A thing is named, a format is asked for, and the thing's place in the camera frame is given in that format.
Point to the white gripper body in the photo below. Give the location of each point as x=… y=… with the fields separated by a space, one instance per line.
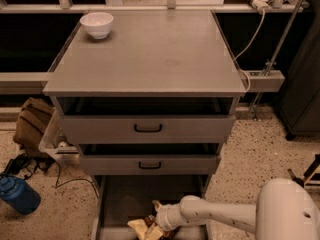
x=163 y=217

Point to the brown chip bag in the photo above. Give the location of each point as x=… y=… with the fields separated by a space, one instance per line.
x=140 y=227

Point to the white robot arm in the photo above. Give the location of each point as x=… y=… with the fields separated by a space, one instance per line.
x=283 y=211

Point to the bottom open grey drawer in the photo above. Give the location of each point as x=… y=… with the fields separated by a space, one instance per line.
x=126 y=198

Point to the middle grey drawer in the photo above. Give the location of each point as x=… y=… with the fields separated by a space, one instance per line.
x=149 y=165

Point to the grey drawer cabinet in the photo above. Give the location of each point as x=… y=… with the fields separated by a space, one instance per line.
x=153 y=63

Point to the top grey drawer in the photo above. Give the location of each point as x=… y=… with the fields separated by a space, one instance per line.
x=147 y=129

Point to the clear plastic bin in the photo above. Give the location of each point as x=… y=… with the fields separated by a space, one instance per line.
x=55 y=143

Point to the metal diagonal pole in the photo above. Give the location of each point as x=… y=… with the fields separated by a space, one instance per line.
x=270 y=64

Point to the blue water jug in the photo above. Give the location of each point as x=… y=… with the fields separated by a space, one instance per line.
x=17 y=193

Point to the brown backpack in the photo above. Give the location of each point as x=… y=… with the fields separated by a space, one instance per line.
x=31 y=125

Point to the black wheeled cart leg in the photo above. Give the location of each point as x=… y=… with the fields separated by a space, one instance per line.
x=311 y=176

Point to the dark grey cabinet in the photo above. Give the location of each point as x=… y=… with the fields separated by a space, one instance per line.
x=299 y=105

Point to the white ceramic bowl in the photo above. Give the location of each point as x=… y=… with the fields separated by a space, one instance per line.
x=98 y=25

